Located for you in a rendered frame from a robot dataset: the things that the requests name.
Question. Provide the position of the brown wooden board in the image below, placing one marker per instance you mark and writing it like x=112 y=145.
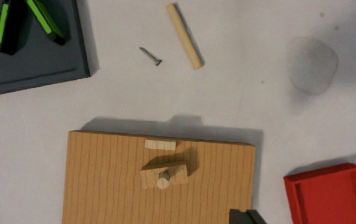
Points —
x=103 y=182

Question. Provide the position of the small wooden block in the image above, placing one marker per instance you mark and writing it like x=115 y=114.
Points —
x=177 y=171

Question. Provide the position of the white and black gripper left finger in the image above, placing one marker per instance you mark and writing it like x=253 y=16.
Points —
x=237 y=217

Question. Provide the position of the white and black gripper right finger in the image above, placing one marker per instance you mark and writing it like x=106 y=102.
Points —
x=254 y=216

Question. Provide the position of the red shallow tray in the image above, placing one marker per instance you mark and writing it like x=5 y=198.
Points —
x=330 y=200

